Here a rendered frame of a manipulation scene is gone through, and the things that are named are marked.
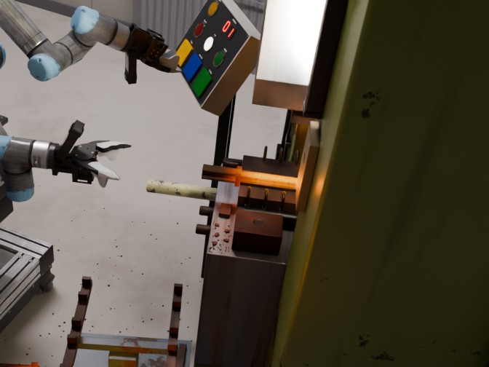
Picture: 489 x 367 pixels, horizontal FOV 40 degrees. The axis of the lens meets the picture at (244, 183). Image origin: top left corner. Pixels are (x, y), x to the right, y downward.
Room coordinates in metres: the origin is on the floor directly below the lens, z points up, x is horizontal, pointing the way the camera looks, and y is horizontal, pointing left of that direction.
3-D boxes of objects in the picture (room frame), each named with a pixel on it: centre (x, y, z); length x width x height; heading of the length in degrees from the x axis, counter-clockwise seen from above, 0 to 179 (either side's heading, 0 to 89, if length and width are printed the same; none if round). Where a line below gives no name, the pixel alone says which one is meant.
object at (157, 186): (1.78, 0.11, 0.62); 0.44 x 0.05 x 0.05; 91
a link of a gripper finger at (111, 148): (1.47, 0.37, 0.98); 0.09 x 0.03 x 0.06; 127
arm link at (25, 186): (1.42, 0.63, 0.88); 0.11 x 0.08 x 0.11; 37
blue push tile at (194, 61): (1.94, 0.22, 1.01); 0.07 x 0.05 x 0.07; 26
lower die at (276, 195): (1.44, -0.20, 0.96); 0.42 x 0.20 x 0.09; 91
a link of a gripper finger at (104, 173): (1.35, 0.37, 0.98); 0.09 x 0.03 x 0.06; 55
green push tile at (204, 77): (1.85, 0.18, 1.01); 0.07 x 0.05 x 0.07; 26
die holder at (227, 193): (1.39, -0.21, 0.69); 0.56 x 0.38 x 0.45; 91
